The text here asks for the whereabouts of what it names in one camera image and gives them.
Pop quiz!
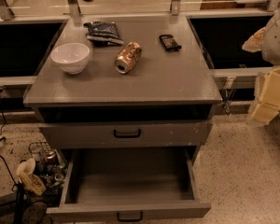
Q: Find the wire basket with jars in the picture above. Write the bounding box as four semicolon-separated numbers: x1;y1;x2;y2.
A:
28;141;67;192

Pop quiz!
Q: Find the grey drawer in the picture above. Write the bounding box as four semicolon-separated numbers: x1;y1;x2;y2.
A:
39;120;213;149
48;147;211;224

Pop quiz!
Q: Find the beige bottle on floor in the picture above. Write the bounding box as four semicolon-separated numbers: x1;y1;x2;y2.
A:
16;158;47;196

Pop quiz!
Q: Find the black snack bar packet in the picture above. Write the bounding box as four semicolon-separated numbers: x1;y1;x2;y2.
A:
159;35;182;52

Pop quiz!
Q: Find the black floor cable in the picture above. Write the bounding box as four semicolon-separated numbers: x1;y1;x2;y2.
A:
0;87;26;224

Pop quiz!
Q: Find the grey drawer cabinet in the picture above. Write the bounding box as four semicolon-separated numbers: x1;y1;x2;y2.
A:
22;14;223;166

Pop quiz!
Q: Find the white bowl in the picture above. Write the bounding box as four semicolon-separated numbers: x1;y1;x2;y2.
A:
50;43;91;75

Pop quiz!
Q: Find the grey top drawer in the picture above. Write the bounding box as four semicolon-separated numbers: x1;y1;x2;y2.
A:
39;120;213;149

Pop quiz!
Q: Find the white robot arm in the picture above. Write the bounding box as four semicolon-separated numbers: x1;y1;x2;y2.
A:
242;8;280;127

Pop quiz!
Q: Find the crushed copper soda can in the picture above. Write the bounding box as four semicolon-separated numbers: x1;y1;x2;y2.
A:
114;42;142;74

